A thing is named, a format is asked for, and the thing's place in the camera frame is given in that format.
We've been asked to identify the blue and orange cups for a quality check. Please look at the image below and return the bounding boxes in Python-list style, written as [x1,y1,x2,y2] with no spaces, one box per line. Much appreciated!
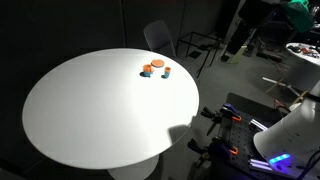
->
[164,67,171,78]

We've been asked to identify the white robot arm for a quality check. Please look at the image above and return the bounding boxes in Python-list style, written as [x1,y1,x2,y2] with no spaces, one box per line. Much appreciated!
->
[253,81,320,166]

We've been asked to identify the grey chair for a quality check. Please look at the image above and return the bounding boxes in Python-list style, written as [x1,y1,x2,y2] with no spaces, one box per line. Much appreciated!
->
[143,20,176,57]

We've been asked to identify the white round table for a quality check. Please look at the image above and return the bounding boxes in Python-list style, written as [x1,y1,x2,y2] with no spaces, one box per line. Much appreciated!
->
[22,48,199,180]

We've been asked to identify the upper blue orange clamp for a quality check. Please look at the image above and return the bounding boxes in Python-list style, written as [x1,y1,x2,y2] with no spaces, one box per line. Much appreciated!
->
[201,103,242,135]

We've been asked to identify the blue orange clamp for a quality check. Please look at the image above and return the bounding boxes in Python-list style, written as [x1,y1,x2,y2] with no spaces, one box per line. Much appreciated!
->
[187,137,239,165]
[201,103,242,135]

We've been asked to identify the lower blue orange clamp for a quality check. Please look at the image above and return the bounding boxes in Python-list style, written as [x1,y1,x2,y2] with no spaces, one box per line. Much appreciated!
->
[187,137,239,165]

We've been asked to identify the black perforated mounting board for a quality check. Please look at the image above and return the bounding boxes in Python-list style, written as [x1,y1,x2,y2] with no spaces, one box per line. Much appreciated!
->
[207,92,320,180]

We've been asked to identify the white side table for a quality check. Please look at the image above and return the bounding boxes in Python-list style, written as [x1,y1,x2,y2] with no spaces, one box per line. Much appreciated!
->
[285,43,320,91]

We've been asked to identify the green bag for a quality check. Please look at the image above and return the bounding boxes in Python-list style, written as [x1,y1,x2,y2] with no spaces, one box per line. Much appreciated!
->
[283,0,314,33]

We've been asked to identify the orange and blue handled mug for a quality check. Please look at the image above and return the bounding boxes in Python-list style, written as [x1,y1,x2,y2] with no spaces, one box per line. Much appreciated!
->
[143,64,154,77]

